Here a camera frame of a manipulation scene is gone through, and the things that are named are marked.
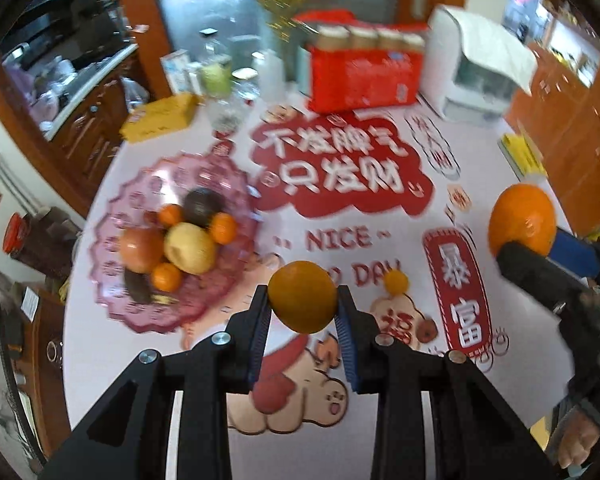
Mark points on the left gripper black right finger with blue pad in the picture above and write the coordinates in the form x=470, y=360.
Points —
x=476, y=434

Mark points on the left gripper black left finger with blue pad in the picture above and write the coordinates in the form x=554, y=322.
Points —
x=125, y=435

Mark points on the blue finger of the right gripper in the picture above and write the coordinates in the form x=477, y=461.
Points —
x=574, y=255

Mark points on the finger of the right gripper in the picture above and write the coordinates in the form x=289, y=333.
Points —
x=537, y=276

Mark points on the overripe dark banana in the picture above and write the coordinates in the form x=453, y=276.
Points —
x=137, y=287

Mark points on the orange mandarin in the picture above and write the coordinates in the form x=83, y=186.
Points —
x=166, y=277
x=223, y=228

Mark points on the red apple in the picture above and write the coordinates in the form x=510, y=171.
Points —
x=141, y=249

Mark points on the yellow pear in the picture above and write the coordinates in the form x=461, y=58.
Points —
x=190, y=248

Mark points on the dark avocado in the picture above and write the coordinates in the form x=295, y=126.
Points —
x=200, y=206

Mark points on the person's right hand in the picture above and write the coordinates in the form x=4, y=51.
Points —
x=579, y=437

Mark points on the yellow small box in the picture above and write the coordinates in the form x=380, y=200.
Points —
x=523, y=157

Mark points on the dark red fruit right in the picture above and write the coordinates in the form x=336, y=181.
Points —
x=426, y=331

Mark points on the small mandarin top left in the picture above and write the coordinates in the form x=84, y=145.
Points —
x=396, y=282

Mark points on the white countertop appliance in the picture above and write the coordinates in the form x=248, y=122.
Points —
x=472, y=67

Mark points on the red lidded jar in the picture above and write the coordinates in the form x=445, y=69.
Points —
x=25, y=243

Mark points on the pink plastic fruit bowl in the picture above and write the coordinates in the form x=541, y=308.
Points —
x=135, y=205

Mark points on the red drink multipack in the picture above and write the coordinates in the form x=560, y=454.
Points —
x=355, y=64

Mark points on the yellow flat box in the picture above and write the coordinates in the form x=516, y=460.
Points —
x=158, y=118

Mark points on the drinking glass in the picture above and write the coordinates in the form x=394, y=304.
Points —
x=226, y=113

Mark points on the white squeeze bottle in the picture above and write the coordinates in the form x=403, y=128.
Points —
x=271, y=76

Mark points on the clear bottle green label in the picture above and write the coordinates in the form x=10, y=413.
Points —
x=215, y=65

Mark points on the white blue carton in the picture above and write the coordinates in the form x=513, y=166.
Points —
x=175, y=69

